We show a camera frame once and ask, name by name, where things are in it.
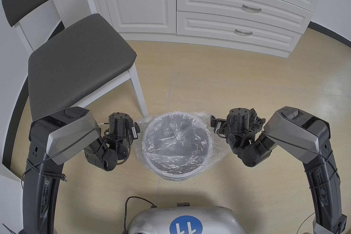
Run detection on clear plastic bag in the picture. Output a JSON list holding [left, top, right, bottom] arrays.
[[134, 110, 229, 182]]

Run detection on black plastic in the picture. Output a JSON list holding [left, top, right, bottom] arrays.
[[248, 107, 267, 133]]

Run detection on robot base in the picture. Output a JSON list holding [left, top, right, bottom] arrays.
[[129, 202, 247, 234]]

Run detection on white trash bin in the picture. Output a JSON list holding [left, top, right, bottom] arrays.
[[142, 112, 213, 180]]

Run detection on white chair dark grey cushions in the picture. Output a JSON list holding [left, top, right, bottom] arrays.
[[1, 0, 150, 122]]

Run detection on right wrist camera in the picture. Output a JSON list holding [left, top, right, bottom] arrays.
[[210, 115, 223, 135]]

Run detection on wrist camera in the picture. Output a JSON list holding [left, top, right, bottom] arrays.
[[129, 121, 141, 143], [210, 115, 223, 135]]

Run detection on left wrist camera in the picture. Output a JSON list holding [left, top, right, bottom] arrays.
[[129, 121, 141, 143]]

